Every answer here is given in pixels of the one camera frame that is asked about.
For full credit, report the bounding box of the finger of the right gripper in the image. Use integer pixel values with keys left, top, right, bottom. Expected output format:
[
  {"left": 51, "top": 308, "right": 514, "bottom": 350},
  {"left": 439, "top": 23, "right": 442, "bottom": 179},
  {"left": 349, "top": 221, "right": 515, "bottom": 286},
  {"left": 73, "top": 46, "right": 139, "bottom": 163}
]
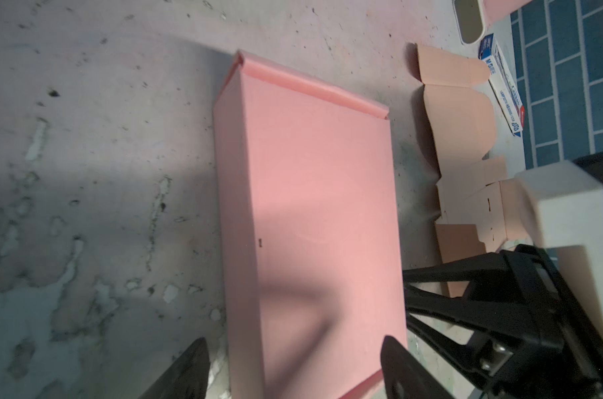
[
  {"left": 404, "top": 286, "right": 531, "bottom": 344},
  {"left": 403, "top": 253, "right": 516, "bottom": 299}
]

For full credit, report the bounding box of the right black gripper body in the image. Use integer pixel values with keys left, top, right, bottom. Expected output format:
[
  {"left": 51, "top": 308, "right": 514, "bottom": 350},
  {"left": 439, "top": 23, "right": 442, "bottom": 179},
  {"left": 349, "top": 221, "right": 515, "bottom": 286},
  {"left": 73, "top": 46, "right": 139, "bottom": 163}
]
[{"left": 467, "top": 149, "right": 603, "bottom": 399}]

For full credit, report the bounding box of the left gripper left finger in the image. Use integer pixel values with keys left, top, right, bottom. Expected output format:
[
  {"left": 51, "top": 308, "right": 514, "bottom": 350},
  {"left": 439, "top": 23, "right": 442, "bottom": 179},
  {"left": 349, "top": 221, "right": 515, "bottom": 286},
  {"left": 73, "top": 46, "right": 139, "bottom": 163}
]
[{"left": 140, "top": 337, "right": 211, "bottom": 399}]

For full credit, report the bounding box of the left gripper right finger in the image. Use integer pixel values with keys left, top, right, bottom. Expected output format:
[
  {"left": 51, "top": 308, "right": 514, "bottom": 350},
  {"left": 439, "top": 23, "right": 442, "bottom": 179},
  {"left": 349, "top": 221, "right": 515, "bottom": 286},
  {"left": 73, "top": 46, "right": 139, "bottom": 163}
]
[{"left": 380, "top": 336, "right": 453, "bottom": 399}]

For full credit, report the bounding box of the orange paper box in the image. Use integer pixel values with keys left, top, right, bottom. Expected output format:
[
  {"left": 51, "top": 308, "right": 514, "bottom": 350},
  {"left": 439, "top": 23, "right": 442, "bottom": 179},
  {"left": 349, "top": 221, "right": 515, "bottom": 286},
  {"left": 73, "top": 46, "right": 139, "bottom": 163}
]
[{"left": 414, "top": 42, "right": 537, "bottom": 299}]

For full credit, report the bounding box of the pink paper box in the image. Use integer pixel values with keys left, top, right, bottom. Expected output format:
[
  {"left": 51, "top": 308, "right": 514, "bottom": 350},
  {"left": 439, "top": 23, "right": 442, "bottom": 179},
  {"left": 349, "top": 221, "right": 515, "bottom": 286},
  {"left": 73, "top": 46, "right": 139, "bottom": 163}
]
[{"left": 213, "top": 51, "right": 406, "bottom": 398}]

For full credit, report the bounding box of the white toothpaste tube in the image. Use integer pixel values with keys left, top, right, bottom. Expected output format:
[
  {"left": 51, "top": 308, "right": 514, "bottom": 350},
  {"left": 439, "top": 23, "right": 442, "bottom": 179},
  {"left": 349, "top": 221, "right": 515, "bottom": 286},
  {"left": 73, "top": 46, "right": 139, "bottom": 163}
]
[{"left": 478, "top": 33, "right": 525, "bottom": 137}]

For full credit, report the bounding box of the pink pencil cup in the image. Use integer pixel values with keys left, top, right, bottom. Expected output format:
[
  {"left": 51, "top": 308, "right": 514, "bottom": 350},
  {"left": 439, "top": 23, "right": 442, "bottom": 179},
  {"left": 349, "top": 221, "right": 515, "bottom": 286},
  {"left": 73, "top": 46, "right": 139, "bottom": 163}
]
[{"left": 482, "top": 0, "right": 532, "bottom": 27}]

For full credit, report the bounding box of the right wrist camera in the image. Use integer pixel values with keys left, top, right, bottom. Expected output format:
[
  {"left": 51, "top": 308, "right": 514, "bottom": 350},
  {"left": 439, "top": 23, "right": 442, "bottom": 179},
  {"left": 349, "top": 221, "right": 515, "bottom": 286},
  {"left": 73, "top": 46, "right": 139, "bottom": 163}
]
[{"left": 514, "top": 161, "right": 603, "bottom": 339}]

